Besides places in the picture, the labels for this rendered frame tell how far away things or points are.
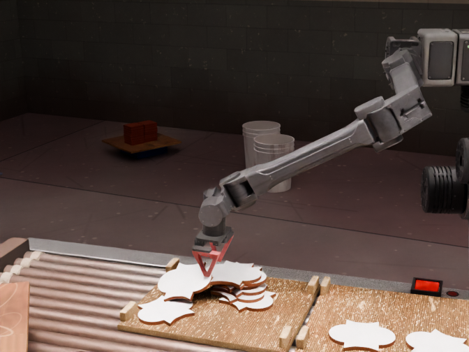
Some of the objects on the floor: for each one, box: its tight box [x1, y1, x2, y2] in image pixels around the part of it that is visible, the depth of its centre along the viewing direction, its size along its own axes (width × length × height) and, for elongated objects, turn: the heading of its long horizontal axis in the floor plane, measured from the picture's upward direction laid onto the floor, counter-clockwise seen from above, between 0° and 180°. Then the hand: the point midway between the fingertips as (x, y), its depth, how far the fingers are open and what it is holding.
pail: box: [242, 121, 281, 169], centre depth 594 cm, size 30×30×37 cm
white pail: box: [253, 134, 295, 193], centre depth 553 cm, size 30×30×37 cm
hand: (212, 265), depth 189 cm, fingers open, 9 cm apart
